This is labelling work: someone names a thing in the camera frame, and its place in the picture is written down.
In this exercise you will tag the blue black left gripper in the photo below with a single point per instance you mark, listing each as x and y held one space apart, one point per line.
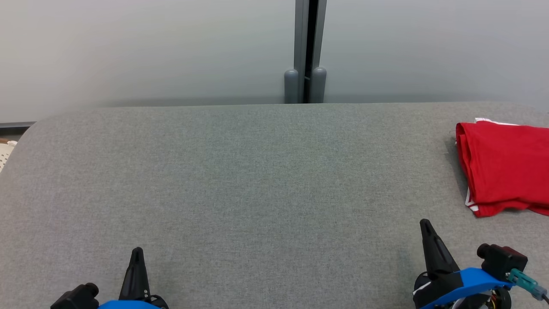
128 305

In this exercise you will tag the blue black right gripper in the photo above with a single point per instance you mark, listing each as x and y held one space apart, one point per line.
454 283

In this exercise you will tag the red white jersey shirt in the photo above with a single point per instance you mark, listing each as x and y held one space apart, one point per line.
506 167

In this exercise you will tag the white perforated laundry basket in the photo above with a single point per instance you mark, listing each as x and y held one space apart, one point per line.
5 155

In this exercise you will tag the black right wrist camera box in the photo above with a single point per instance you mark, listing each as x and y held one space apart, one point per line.
504 259

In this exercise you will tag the grey partition post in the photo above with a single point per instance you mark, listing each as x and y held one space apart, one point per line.
300 43

